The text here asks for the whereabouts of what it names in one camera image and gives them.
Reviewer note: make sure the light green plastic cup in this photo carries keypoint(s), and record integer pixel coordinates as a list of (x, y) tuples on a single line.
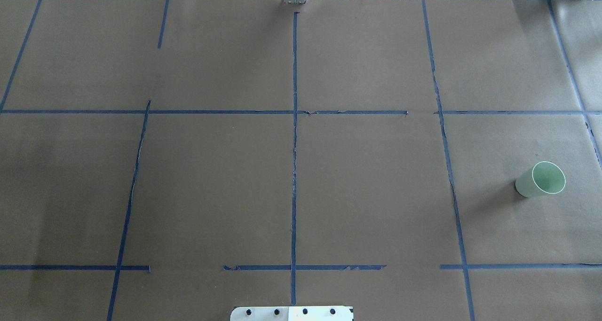
[(543, 179)]

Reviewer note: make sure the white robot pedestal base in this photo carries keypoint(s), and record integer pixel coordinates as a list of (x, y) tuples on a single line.
[(293, 313)]

